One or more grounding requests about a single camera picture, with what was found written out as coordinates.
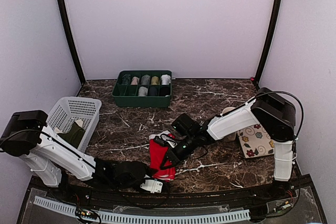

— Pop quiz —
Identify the white rolled underwear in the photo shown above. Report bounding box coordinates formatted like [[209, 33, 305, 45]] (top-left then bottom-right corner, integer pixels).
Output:
[[161, 74, 171, 85]]

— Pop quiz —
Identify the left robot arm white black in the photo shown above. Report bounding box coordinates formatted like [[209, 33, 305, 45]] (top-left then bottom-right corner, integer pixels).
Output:
[[1, 110, 150, 201]]

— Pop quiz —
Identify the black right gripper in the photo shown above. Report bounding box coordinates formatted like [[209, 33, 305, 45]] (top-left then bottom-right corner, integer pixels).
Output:
[[161, 134, 198, 170]]

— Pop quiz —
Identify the black rolled underwear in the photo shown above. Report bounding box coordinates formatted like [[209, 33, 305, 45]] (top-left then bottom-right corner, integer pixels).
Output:
[[160, 86, 171, 97]]

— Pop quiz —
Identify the light grey rolled underwear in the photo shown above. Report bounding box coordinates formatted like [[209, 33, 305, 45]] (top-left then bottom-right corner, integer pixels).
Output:
[[138, 86, 148, 97]]

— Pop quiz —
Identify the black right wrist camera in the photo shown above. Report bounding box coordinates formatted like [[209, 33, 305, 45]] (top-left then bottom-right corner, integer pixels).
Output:
[[171, 113, 201, 137]]

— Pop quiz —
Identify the dark green garment in basket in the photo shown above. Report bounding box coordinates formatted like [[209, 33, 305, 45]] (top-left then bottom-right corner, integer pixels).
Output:
[[58, 122, 85, 148]]

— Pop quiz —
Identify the pink rolled underwear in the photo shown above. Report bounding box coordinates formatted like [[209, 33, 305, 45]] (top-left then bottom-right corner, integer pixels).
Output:
[[130, 76, 139, 86]]

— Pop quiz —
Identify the red boxer briefs white trim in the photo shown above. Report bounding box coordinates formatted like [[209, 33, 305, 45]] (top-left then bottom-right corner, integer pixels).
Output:
[[149, 130, 176, 182]]

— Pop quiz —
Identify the black right frame post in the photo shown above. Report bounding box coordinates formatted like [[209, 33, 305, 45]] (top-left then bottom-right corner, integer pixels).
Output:
[[251, 0, 281, 90]]

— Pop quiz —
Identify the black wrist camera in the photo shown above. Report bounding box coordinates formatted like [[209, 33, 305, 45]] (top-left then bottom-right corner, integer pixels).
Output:
[[171, 113, 201, 137], [113, 161, 151, 176]]

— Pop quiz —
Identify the black left frame post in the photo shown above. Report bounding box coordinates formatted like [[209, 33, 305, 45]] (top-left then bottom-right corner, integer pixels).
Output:
[[57, 0, 86, 85]]

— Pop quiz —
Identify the green divided organizer tray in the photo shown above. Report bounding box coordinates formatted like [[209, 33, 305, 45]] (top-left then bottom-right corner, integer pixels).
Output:
[[112, 70, 172, 108]]

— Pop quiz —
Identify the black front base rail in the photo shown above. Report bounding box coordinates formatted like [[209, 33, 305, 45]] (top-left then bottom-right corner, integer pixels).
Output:
[[15, 170, 332, 223]]

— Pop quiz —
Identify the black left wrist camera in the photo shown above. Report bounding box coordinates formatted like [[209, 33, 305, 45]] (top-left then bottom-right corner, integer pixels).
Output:
[[113, 161, 151, 176]]

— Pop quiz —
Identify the black frame post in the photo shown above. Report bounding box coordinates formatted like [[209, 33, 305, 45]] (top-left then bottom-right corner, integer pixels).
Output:
[[251, 0, 281, 90], [57, 0, 86, 85]]

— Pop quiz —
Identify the seashell coral ceramic mug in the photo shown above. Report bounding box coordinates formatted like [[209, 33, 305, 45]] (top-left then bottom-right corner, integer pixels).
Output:
[[222, 106, 237, 143]]

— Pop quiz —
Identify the olive rolled underwear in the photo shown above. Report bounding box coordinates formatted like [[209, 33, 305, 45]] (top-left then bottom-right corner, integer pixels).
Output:
[[151, 76, 160, 86]]

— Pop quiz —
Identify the dark grey rolled underwear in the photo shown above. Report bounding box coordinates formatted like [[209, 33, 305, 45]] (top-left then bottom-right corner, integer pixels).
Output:
[[140, 74, 151, 86]]

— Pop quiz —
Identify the white perforated laundry basket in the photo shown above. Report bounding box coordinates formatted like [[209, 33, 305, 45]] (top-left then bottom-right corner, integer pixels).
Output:
[[47, 97, 102, 153]]

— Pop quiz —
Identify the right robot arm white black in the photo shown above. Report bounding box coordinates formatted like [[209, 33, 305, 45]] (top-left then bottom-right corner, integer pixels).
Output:
[[160, 88, 302, 200]]

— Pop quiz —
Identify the floral square tile coaster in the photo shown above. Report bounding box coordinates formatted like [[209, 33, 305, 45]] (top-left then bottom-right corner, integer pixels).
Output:
[[237, 124, 275, 159]]

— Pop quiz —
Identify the navy rolled underwear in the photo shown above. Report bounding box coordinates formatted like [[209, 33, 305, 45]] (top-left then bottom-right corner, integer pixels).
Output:
[[148, 86, 159, 97]]

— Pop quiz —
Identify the grey slotted cable duct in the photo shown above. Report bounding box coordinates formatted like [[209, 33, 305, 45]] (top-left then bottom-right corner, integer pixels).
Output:
[[33, 196, 250, 223]]

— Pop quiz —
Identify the small green circuit board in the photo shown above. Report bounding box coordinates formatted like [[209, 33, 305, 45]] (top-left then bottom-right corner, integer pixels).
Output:
[[75, 207, 99, 221]]

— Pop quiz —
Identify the striped rolled underwear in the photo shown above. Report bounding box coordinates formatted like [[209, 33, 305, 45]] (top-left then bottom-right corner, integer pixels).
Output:
[[121, 73, 132, 85]]

